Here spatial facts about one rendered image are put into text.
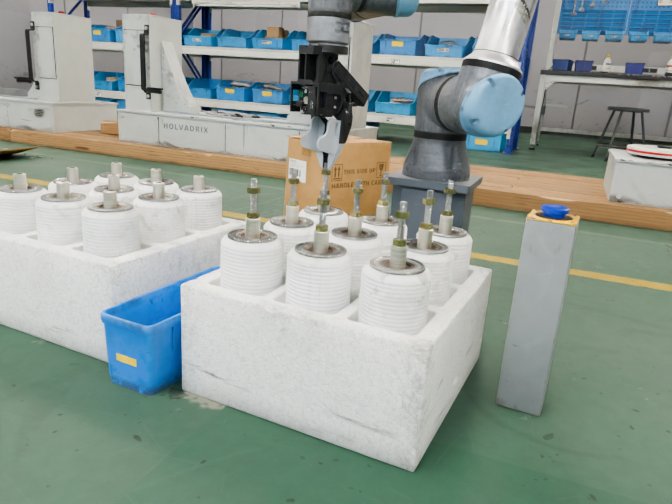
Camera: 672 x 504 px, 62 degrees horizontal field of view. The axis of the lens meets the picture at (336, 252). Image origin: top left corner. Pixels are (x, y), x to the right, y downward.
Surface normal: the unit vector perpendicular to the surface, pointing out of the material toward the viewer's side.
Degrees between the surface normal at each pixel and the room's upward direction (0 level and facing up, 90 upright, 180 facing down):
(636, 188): 90
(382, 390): 90
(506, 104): 98
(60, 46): 90
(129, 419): 0
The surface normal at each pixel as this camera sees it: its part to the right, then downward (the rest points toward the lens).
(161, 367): 0.89, 0.22
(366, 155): 0.66, 0.26
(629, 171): -0.39, 0.24
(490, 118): 0.30, 0.41
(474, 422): 0.07, -0.96
